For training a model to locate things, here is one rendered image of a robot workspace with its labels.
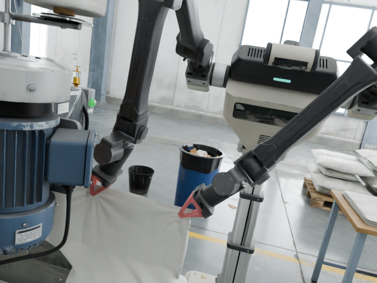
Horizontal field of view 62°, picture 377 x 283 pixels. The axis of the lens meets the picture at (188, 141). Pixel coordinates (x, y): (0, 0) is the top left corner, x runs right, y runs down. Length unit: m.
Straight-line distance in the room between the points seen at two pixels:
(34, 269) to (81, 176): 1.13
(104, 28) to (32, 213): 9.06
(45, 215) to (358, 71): 0.66
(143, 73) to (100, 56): 8.82
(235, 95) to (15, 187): 0.79
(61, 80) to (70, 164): 0.15
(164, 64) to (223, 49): 1.71
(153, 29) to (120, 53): 8.87
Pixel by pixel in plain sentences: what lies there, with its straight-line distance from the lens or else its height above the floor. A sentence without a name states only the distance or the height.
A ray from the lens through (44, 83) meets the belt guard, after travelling 0.54.
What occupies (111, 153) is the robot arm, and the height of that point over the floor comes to 1.22.
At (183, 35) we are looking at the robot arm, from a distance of 0.97.
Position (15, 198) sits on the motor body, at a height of 1.20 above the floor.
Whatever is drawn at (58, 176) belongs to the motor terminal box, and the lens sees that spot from 0.60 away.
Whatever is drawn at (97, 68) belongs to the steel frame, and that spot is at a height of 0.99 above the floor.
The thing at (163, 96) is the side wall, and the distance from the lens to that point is 9.16.
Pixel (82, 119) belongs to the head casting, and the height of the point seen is 1.23.
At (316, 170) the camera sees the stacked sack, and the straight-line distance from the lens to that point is 4.63.
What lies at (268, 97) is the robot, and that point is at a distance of 1.15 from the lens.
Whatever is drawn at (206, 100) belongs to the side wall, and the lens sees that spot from 8.91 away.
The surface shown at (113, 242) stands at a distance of 1.02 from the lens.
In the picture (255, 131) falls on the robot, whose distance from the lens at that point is 1.26.
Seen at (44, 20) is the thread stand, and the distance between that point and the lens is 0.76.
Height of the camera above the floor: 1.46
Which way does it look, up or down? 13 degrees down
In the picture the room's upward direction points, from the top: 9 degrees clockwise
